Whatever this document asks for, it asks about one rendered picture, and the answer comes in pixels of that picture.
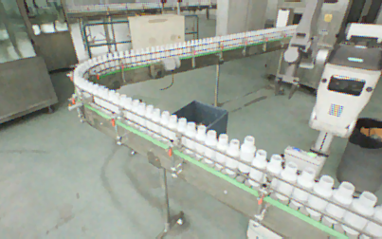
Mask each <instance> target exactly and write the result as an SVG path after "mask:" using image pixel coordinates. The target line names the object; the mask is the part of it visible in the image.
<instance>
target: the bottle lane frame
mask: <svg viewBox="0 0 382 239"><path fill-rule="evenodd" d="M85 108H86V110H87V111H88V112H91V113H92V115H93V118H95V120H94V122H95V125H93V124H91V123H90V124H91V125H90V126H93V127H95V129H98V130H99V131H101V132H103V133H104V134H105V135H106V136H109V137H110V138H113V139H115V140H116V141H118V139H117V133H116V127H115V125H114V126H113V125H112V122H111V121H110V120H109V119H110V118H111V117H109V116H107V115H106V114H104V113H102V112H100V111H99V110H96V109H95V108H92V107H90V106H88V105H85ZM107 120H109V121H107ZM117 123H118V131H119V135H120V136H124V134H125V131H124V129H126V131H127V134H126V136H128V139H127V140H126V136H124V137H122V141H124V140H126V141H124V142H123V145H124V146H126V147H128V148H130V149H131V150H133V151H135V152H136V153H138V154H139V155H142V156H144V157H145V158H148V157H147V153H148V152H152V154H154V155H156V156H158V158H159V159H160V167H162V168H163V169H166V170H167V171H168V172H171V174H172V173H173V171H172V170H171V167H172V161H171V157H170V156H169V151H168V152H165V150H166V149H167V148H169V146H167V145H166V144H163V143H162V142H160V141H158V140H156V139H153V138H152V137H149V136H147V134H146V135H145V134H143V133H142V132H143V131H142V132H139V131H138V129H137V130H136V129H134V127H133V128H132V127H130V125H129V126H128V125H125V124H124V123H122V122H119V121H118V120H117ZM180 158H182V159H183V164H181V165H182V166H183V171H181V172H180V173H179V174H178V175H177V176H178V177H180V178H181V179H183V180H185V181H186V182H188V183H190V184H192V186H194V187H196V188H198V189H199V190H200V191H202V192H204V193H206V194H208V195H210V196H212V197H213V198H216V199H217V200H218V201H221V203H224V204H225V205H228V206H229V207H231V208H232V209H234V210H235V211H237V212H239V213H241V214H242V215H244V216H246V217H248V218H249V219H251V220H252V221H254V219H255V213H256V210H257V205H258V200H257V197H258V196H259V195H258V194H257V191H255V190H254V189H253V188H252V186H250V187H248V186H247V185H245V184H244V182H243V183H241V182H238V181H237V180H236V177H235V178H234V179H233V178H231V177H229V176H228V174H227V175H224V174H221V171H220V172H217V171H216V170H215V169H213V168H214V167H215V166H214V167H212V168H211V167H209V166H207V164H208V163H207V164H206V165H204V164H203V163H200V160H199V161H198V160H195V159H194V158H191V157H189V156H188V155H183V153H182V152H179V151H177V149H175V150H174V167H177V166H178V165H179V164H180ZM279 200H280V199H279V198H278V200H274V199H273V198H270V197H269V195H268V196H267V197H264V202H263V204H262V207H261V212H260V213H262V211H263V210H264V203H266V204H267V205H269V207H268V210H266V211H267V215H266V216H265V217H263V219H262V220H261V226H263V227H264V228H267V229H268V230H270V231H273V232H274V233H276V234H278V236H280V237H281V238H283V239H352V238H350V237H348V236H346V231H344V233H339V232H338V231H335V230H334V225H332V227H331V228H329V227H327V226H326V225H323V224H322V223H321V219H320V220H319V221H316V220H315V219H312V218H311V217H310V213H309V214H308V216H306V215H305V214H302V213H301V212H299V210H300V209H298V210H297V211H295V210H294V209H291V208H290V207H289V203H288V205H284V204H282V203H280V202H279Z"/></svg>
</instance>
